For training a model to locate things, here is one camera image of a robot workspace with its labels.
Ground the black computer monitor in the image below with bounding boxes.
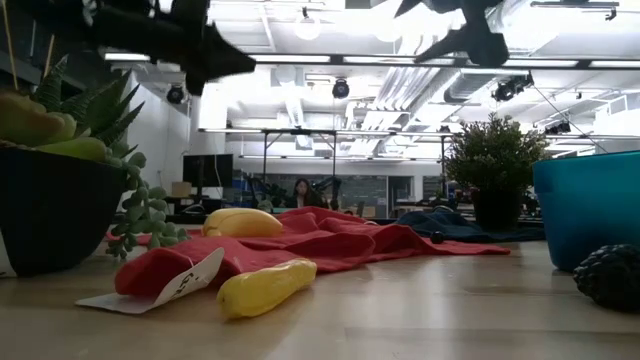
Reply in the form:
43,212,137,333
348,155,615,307
182,153,235,189

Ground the navy blue cloth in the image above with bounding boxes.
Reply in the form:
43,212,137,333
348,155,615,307
394,207,546,245

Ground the red cloth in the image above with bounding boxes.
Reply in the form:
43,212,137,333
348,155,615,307
104,206,511,301

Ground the overhead light bar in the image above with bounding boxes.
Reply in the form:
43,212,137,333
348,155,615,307
102,51,640,70

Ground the yellow toy squash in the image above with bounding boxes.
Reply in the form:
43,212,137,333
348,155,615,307
216,258,319,320

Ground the black overhead bar fixture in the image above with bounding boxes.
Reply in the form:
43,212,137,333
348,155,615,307
529,0,621,22

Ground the yellow toy banana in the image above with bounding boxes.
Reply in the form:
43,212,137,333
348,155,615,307
202,207,284,239

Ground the white globe ceiling lamp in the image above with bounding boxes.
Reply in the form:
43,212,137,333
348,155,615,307
294,7,322,42

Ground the black background workstation frame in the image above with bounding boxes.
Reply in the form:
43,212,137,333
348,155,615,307
198,127,454,201

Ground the bushy green potted plant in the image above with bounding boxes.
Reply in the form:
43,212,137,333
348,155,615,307
444,112,551,231

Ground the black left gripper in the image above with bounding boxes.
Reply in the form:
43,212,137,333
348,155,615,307
92,0,257,97

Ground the person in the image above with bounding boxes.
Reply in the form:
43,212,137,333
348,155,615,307
289,177,317,209

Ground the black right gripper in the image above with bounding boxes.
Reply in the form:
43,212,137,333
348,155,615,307
393,0,510,69

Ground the yellow cable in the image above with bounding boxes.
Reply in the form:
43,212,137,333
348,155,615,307
1,0,18,92

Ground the dark pine cone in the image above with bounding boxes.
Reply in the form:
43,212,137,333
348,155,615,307
573,243,640,311

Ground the large black ceiling spotlight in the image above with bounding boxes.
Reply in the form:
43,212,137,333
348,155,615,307
491,73,535,104

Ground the succulent plant in black pot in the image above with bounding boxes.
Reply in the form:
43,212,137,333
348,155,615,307
0,54,195,279

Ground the teal plastic tupperware container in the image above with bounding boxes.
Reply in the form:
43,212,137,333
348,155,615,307
532,149,640,274

